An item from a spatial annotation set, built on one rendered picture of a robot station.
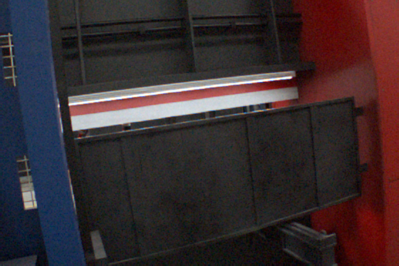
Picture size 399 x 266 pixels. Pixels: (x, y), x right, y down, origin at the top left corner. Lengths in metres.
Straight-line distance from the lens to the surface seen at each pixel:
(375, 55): 1.62
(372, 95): 1.62
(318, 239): 1.36
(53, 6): 0.95
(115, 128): 1.66
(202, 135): 1.25
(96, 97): 1.44
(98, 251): 1.05
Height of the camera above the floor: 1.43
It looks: 3 degrees down
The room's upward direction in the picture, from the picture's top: 7 degrees counter-clockwise
